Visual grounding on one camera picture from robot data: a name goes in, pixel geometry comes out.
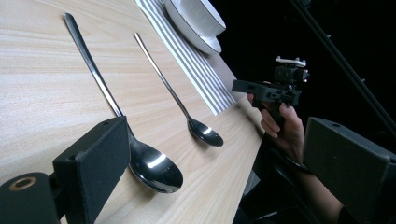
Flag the grey striped placemat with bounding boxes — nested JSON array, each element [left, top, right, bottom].
[[134, 0, 247, 117]]

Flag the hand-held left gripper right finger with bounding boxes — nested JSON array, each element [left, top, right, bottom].
[[302, 117, 396, 224]]

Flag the large steel spoon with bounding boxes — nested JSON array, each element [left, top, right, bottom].
[[63, 12, 184, 194]]

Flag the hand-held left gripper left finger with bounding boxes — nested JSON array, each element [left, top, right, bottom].
[[51, 116, 131, 224]]

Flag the small steel spoon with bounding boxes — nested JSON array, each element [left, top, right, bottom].
[[134, 32, 225, 147]]

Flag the white plate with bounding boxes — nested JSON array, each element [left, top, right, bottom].
[[163, 0, 222, 56]]

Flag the black metal stand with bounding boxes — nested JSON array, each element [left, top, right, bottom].
[[289, 0, 396, 136]]

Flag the white bowl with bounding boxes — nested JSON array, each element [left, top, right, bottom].
[[170, 0, 227, 38]]

